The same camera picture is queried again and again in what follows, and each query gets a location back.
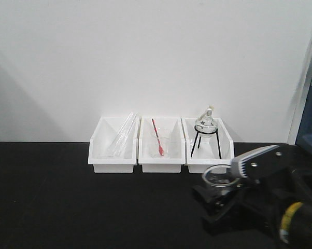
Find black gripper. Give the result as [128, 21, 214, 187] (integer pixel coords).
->
[192, 144, 312, 235]

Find small beaker in bin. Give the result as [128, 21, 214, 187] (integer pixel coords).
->
[150, 136, 169, 158]

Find left white plastic bin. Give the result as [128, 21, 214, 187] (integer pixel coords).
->
[88, 116, 140, 173]

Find clear glass beaker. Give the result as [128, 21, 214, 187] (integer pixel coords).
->
[202, 164, 240, 197]

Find black wire tripod stand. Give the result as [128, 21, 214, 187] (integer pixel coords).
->
[190, 126, 222, 159]

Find middle white plastic bin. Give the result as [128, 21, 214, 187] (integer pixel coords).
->
[138, 117, 186, 173]

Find glass alcohol lamp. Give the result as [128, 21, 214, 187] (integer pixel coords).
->
[195, 105, 218, 137]

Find right white plastic bin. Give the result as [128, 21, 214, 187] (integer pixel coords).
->
[181, 118, 234, 173]

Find clear glass tubes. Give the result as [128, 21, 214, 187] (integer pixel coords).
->
[102, 112, 137, 158]

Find black robot arm yellow ring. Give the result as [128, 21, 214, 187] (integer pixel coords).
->
[277, 201, 312, 246]

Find white plastic bin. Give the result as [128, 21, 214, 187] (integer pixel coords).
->
[138, 117, 186, 173]
[181, 118, 234, 173]
[88, 116, 140, 173]

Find red white stirring rod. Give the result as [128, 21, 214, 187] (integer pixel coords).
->
[151, 118, 164, 157]

